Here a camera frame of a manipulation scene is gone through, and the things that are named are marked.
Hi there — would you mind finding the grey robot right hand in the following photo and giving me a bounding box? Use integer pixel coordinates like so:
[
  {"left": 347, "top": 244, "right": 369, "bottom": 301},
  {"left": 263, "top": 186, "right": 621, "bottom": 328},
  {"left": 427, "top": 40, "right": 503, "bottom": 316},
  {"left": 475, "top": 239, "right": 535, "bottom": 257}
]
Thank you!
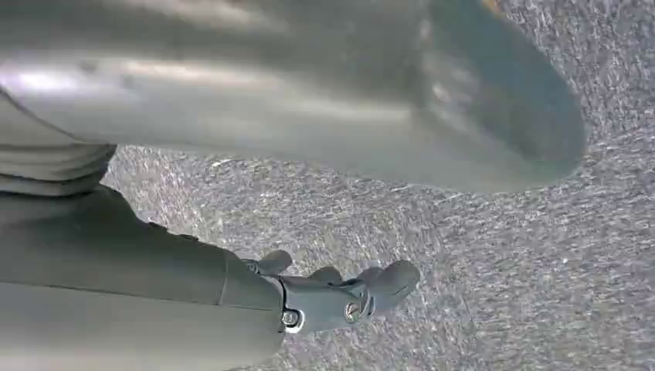
[{"left": 0, "top": 0, "right": 588, "bottom": 371}]

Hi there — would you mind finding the ribbed grey right arm sleeve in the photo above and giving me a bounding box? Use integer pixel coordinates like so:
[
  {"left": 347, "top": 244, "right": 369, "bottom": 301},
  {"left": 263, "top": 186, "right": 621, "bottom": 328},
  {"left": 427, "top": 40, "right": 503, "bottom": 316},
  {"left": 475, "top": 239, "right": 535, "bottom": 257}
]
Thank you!
[{"left": 0, "top": 87, "right": 117, "bottom": 199}]

